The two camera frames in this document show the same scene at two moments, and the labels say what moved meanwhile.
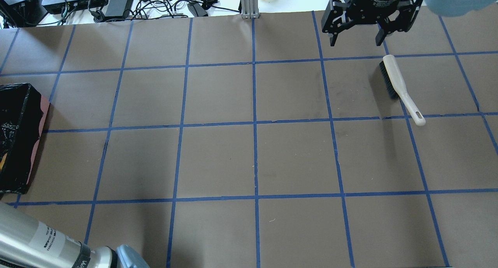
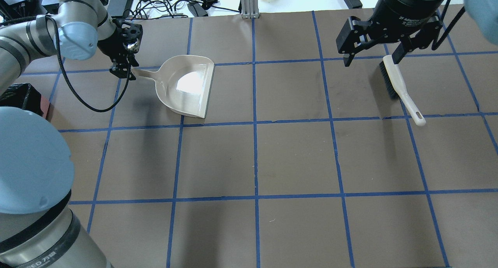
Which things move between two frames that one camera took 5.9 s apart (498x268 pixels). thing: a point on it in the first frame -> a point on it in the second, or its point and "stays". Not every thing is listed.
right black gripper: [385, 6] -> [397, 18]
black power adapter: [121, 1] stays
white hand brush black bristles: [388, 67] stays
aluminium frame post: [249, 3] stays
